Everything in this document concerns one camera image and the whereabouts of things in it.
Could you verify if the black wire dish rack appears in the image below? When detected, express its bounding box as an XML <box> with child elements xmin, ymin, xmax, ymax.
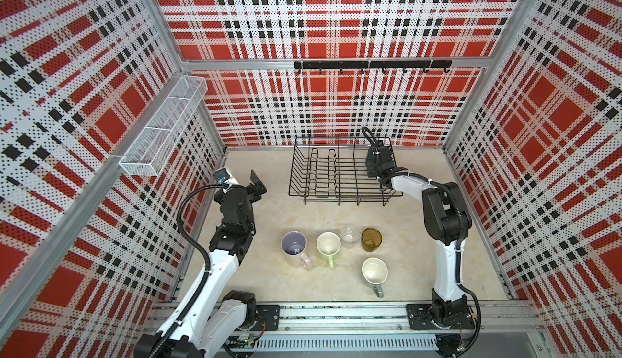
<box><xmin>288</xmin><ymin>137</ymin><xmax>403</xmax><ymax>206</ymax></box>

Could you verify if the purple iridescent mug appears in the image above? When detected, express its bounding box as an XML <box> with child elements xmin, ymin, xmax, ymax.
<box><xmin>280</xmin><ymin>231</ymin><xmax>313</xmax><ymax>271</ymax></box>

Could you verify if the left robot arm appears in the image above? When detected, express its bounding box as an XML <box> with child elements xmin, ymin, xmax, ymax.
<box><xmin>133</xmin><ymin>168</ymin><xmax>267</xmax><ymax>357</ymax></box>

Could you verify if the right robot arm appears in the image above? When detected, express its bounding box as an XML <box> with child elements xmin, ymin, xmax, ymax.
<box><xmin>361</xmin><ymin>126</ymin><xmax>472</xmax><ymax>329</ymax></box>

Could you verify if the amber glass cup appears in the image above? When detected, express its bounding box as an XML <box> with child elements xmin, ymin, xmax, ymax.
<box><xmin>361</xmin><ymin>228</ymin><xmax>383</xmax><ymax>253</ymax></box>

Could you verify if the clear glass cup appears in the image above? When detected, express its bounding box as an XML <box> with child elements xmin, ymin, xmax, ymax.
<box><xmin>340</xmin><ymin>225</ymin><xmax>360</xmax><ymax>248</ymax></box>

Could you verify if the light green mug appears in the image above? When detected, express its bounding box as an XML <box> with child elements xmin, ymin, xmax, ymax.
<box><xmin>316</xmin><ymin>232</ymin><xmax>341</xmax><ymax>270</ymax></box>

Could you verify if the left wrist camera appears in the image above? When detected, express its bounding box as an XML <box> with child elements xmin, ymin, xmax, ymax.
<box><xmin>214</xmin><ymin>167</ymin><xmax>239</xmax><ymax>191</ymax></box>

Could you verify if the black wall hook rail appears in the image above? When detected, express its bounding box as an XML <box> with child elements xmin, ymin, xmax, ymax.
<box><xmin>293</xmin><ymin>59</ymin><xmax>453</xmax><ymax>71</ymax></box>

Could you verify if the white wire wall basket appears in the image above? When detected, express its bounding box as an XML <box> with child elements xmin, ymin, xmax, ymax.
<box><xmin>120</xmin><ymin>75</ymin><xmax>207</xmax><ymax>177</ymax></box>

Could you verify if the white grey-handled mug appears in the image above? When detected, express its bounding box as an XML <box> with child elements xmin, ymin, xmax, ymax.
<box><xmin>361</xmin><ymin>257</ymin><xmax>389</xmax><ymax>298</ymax></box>

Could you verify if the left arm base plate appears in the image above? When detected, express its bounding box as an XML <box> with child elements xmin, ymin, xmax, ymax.
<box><xmin>236</xmin><ymin>304</ymin><xmax>281</xmax><ymax>333</ymax></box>

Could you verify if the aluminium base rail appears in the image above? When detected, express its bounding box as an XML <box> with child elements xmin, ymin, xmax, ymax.
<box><xmin>143</xmin><ymin>300</ymin><xmax>543</xmax><ymax>354</ymax></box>

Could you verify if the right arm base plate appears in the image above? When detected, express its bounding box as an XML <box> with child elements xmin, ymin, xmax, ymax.
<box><xmin>406</xmin><ymin>304</ymin><xmax>476</xmax><ymax>330</ymax></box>

